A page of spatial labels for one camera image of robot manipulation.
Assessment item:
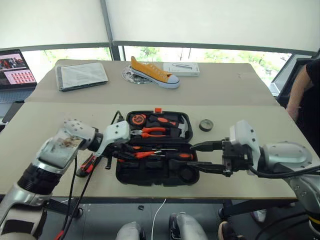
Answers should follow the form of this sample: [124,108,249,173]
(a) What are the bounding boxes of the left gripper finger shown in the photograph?
[119,144,141,155]
[113,150,139,162]

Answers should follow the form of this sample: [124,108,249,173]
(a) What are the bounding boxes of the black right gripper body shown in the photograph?
[221,139,253,178]

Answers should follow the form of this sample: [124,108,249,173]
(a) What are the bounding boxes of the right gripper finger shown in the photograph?
[186,161,227,177]
[191,140,225,153]

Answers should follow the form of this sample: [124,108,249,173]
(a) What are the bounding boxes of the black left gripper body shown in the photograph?
[105,142,130,171]

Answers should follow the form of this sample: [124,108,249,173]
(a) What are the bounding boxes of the black plastic tool case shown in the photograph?
[115,107,201,187]

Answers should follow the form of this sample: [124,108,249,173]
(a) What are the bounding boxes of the person's bare hand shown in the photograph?
[286,103,300,123]

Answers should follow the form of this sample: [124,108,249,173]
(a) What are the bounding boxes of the black tape roll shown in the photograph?
[199,119,215,132]

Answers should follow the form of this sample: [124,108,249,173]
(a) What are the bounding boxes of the large orange black screwdriver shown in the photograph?
[163,151,195,163]

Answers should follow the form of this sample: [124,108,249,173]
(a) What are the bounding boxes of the orange black tape measure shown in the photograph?
[130,114,147,125]

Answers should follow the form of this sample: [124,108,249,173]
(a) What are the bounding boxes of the orange black utility knife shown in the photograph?
[76,152,100,178]

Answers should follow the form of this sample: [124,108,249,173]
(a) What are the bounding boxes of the silver rounded shell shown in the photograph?
[169,212,208,240]
[116,221,146,240]

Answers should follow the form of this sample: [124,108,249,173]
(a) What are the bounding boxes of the brown shoe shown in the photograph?
[217,221,241,240]

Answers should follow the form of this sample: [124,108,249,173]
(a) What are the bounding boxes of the silver round disc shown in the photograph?
[121,65,151,85]

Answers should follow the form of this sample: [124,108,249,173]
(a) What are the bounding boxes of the yellow canvas sneaker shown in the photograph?
[130,55,181,89]

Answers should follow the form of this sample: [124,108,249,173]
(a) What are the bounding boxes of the grey book in plastic sleeve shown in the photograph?
[55,62,109,93]

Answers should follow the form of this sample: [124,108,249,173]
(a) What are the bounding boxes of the flat white box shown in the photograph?
[162,61,201,77]

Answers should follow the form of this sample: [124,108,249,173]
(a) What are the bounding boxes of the person's black clothed body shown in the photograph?
[294,48,320,151]

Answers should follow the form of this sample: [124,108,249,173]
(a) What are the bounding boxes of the white roller blind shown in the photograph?
[104,0,320,53]
[0,0,112,50]

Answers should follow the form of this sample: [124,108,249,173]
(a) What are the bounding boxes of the open laptop computer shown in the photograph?
[0,48,38,117]

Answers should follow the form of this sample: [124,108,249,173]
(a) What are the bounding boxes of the slim orange handled screwdriver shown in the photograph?
[129,150,166,159]

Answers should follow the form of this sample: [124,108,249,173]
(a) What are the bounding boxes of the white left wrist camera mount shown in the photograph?
[94,120,132,158]

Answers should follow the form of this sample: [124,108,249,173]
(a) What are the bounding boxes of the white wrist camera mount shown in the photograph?
[94,120,132,158]
[229,119,262,176]

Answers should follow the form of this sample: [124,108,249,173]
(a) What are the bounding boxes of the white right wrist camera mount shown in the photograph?
[229,119,262,176]

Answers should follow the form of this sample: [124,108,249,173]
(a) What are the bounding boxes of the orange handled pliers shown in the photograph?
[130,126,168,139]

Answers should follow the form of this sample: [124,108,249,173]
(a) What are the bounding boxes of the thin black wrist cable loop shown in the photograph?
[110,110,125,125]

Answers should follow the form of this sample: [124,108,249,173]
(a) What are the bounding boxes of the hammer with orange black handle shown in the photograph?
[149,115,189,139]

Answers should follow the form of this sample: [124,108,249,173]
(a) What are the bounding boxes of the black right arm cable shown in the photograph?
[247,164,320,180]

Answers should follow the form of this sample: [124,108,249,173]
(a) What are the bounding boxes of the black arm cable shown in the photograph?
[247,164,320,180]
[56,152,97,240]

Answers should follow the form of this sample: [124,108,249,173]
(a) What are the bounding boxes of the black table frame bar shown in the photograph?
[46,198,85,218]
[218,198,298,218]

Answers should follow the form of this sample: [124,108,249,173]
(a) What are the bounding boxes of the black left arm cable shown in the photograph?
[56,152,97,240]

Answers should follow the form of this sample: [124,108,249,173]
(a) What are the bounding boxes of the white floor cable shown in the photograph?
[151,198,168,240]

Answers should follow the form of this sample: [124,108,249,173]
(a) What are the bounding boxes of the black cables at robot body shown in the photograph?
[254,211,320,240]

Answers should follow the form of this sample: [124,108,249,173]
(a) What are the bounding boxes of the dark window frame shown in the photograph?
[0,0,320,62]

